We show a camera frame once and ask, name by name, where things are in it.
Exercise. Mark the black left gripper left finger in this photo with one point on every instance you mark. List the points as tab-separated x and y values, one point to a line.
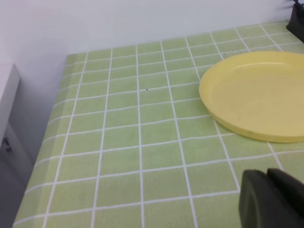
260	205

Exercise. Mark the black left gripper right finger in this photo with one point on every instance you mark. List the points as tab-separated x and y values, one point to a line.
291	192

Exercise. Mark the yellow round plate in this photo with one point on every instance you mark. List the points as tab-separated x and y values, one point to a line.
259	95

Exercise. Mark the white cabinet beside table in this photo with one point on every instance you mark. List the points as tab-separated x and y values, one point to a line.
15	162

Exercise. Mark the black wire dish rack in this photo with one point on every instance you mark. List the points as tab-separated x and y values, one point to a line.
296	22

